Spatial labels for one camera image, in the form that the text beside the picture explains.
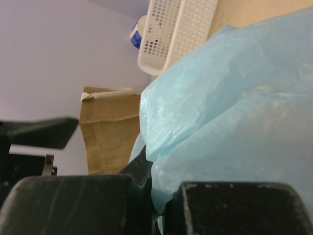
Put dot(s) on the light blue plastic bag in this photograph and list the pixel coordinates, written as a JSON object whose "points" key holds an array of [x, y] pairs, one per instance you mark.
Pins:
{"points": [[238, 108]]}

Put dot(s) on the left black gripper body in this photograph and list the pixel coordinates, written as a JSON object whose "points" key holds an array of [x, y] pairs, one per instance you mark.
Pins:
{"points": [[14, 167]]}

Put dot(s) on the brown paper grocery bag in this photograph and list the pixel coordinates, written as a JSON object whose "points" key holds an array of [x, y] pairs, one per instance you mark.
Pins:
{"points": [[109, 121]]}

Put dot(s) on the white plastic basket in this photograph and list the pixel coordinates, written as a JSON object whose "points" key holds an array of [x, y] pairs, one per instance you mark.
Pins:
{"points": [[173, 28]]}

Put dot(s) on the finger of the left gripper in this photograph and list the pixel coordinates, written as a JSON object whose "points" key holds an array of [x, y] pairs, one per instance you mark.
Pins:
{"points": [[49, 133]]}

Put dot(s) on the blue white paper roll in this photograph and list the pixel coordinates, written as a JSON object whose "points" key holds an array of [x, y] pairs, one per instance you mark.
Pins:
{"points": [[137, 32]]}

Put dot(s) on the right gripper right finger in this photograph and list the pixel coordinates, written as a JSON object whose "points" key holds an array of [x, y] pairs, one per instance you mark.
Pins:
{"points": [[236, 208]]}

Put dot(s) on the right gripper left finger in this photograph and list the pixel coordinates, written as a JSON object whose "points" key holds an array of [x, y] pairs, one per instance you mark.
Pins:
{"points": [[117, 204]]}

